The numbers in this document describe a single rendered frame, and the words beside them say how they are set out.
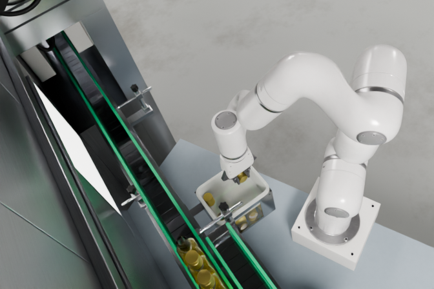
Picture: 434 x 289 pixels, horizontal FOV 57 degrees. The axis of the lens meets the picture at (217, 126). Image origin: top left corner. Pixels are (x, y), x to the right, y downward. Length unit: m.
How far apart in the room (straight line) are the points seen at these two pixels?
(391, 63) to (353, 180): 0.39
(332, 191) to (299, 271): 0.53
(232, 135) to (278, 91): 0.27
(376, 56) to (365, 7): 2.76
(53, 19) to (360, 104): 1.15
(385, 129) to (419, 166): 1.90
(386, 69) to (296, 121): 1.99
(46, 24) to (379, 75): 1.16
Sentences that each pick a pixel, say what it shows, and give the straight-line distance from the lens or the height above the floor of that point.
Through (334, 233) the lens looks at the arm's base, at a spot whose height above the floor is 0.87.
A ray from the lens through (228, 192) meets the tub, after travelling 1.50.
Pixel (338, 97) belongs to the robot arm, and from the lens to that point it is 0.79.
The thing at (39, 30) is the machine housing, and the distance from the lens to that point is 1.60.
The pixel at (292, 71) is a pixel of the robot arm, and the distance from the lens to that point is 0.81.
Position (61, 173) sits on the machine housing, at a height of 1.56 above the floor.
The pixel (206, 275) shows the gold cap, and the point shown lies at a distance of 0.99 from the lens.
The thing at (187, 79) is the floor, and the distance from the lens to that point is 3.22.
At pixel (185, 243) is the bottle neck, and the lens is 1.05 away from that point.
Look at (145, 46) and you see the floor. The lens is 3.65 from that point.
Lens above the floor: 2.26
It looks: 52 degrees down
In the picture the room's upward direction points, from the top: 19 degrees counter-clockwise
